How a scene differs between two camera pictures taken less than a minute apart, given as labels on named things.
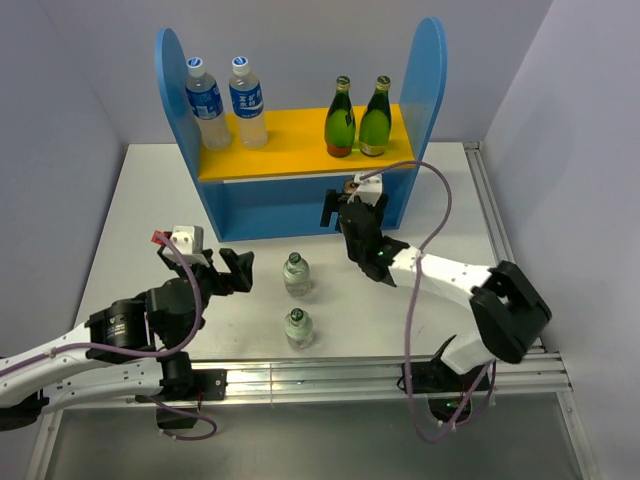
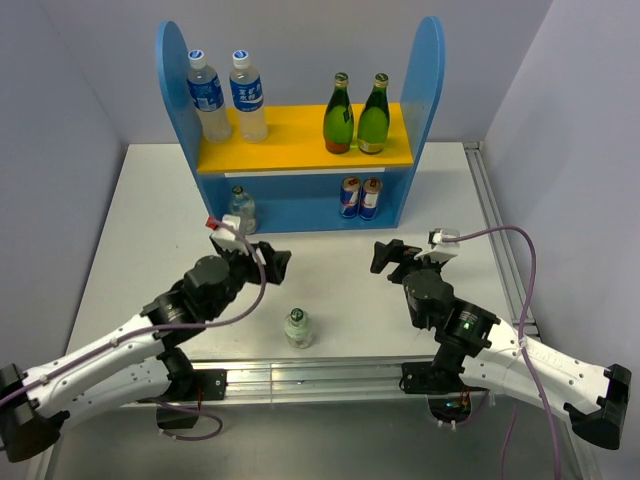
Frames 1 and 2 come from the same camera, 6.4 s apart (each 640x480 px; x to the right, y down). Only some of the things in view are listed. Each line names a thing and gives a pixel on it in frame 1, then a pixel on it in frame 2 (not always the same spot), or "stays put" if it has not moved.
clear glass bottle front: (299, 328) stays put
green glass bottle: (376, 121) stays put
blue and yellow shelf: (276, 191) stays put
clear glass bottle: (296, 275) -> (242, 205)
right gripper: (333, 202) -> (397, 252)
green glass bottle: (341, 125) stays put
